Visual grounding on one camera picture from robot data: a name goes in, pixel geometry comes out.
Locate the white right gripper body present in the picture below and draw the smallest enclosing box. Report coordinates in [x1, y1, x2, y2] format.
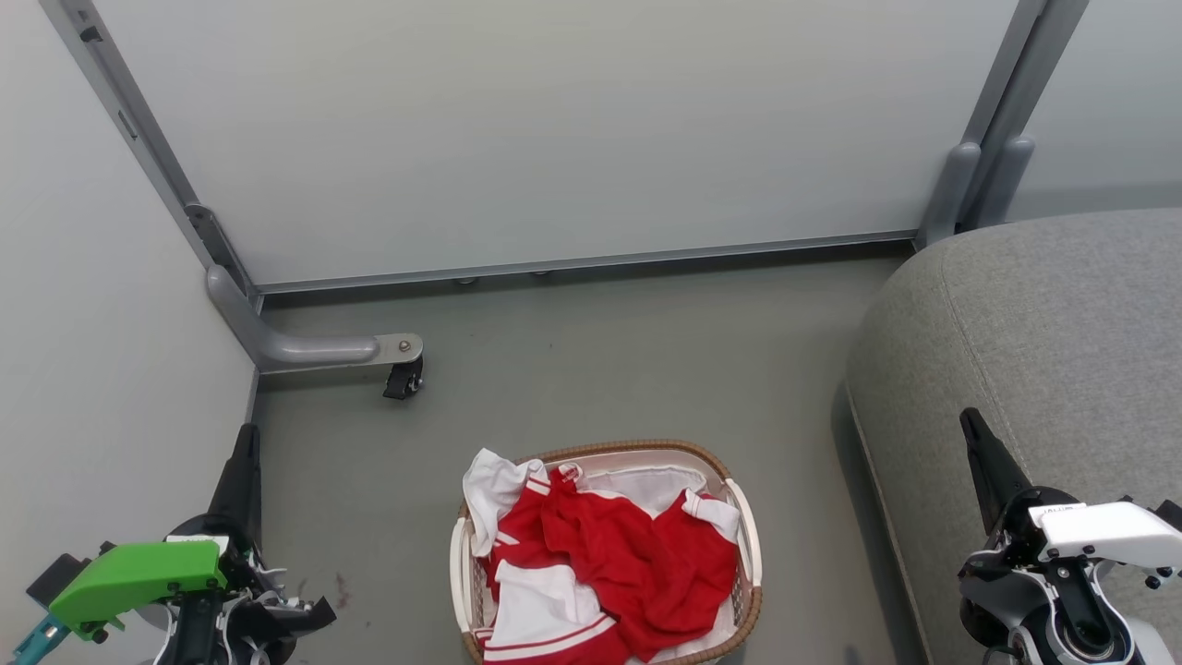
[995, 487, 1182, 571]

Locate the grey metal partition frame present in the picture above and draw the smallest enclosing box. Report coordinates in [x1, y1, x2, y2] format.
[39, 0, 1092, 296]

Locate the grey fabric sofa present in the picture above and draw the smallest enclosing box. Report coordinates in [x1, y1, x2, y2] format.
[845, 207, 1182, 665]

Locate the white wicker-rimmed laundry basket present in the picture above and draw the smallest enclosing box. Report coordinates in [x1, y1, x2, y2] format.
[450, 439, 765, 665]

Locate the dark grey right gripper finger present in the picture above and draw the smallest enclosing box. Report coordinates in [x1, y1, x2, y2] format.
[959, 407, 1033, 537]

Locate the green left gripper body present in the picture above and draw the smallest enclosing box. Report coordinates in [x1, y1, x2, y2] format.
[48, 517, 259, 643]

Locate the black caster wheel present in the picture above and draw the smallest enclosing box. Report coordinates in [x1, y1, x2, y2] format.
[382, 356, 425, 401]

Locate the red and white garment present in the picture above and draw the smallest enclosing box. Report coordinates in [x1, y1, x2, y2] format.
[462, 449, 742, 665]

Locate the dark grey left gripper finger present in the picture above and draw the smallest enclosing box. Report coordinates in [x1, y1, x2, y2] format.
[208, 423, 265, 548]

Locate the grey partition foot with caster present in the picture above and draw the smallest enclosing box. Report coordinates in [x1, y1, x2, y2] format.
[206, 265, 425, 375]

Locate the teal cable connector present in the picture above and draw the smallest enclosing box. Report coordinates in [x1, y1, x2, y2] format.
[11, 614, 73, 665]

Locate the grey curved partition foot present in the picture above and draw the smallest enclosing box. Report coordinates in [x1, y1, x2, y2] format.
[977, 135, 1037, 227]
[915, 140, 982, 248]

